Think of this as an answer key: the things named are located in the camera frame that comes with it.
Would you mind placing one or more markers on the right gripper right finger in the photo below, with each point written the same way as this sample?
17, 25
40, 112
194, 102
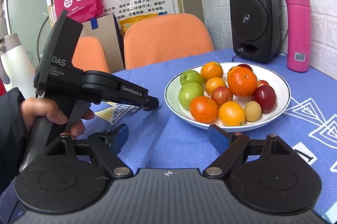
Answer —
266, 175

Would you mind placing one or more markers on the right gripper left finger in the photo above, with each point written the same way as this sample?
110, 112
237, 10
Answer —
70, 175

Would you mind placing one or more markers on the small tan longan fruit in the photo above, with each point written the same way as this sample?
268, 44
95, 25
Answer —
252, 111

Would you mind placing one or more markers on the red-orange tangerine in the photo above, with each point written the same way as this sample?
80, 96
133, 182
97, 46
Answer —
204, 109
242, 82

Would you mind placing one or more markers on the yellow-orange orange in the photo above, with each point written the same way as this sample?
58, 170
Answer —
232, 69

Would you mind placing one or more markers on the dark jacket sleeve forearm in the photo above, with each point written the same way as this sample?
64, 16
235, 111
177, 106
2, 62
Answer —
13, 136

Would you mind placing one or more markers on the person's left hand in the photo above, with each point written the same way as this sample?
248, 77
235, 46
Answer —
32, 108

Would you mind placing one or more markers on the left orange chair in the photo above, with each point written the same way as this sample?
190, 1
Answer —
89, 54

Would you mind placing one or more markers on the orange chair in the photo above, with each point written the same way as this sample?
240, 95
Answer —
89, 54
165, 37

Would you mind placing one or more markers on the white kettle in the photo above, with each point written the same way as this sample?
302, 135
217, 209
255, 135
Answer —
16, 69

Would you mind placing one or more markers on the brown paper bag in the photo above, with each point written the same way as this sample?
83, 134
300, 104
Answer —
106, 30

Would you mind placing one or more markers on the yellow orange plate front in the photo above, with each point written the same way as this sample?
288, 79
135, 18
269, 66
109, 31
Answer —
231, 114

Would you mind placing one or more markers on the dark red plum front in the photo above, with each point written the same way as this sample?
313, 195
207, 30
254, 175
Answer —
266, 97

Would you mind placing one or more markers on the dark red plum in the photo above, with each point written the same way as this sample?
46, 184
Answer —
245, 66
266, 97

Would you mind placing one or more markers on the red-orange tangerine in plate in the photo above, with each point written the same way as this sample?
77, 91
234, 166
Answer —
204, 109

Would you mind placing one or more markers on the small red-yellow apple right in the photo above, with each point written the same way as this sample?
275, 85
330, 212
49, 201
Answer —
262, 83

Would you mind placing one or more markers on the red-yellow apple centre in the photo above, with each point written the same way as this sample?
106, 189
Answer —
222, 95

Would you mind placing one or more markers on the right orange chair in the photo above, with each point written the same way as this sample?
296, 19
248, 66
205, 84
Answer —
165, 37

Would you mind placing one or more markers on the small orange in plate centre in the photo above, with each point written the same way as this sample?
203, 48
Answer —
213, 83

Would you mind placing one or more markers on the dark red plum rear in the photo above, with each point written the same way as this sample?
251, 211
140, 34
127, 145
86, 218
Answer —
245, 66

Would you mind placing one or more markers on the green apple front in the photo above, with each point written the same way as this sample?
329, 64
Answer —
188, 92

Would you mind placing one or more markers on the green apple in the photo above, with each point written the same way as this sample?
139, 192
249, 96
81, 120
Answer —
191, 76
188, 92

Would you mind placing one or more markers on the white round plate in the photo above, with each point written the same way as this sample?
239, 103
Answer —
233, 96

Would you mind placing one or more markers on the orange at plate rear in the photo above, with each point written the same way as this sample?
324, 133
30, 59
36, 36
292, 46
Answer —
211, 69

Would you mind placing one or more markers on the green apple rear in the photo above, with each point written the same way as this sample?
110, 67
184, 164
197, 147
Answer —
191, 76

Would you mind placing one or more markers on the black speaker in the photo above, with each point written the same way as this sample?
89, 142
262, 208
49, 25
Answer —
256, 27

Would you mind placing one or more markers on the pink thermos bottle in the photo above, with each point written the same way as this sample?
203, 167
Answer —
299, 35

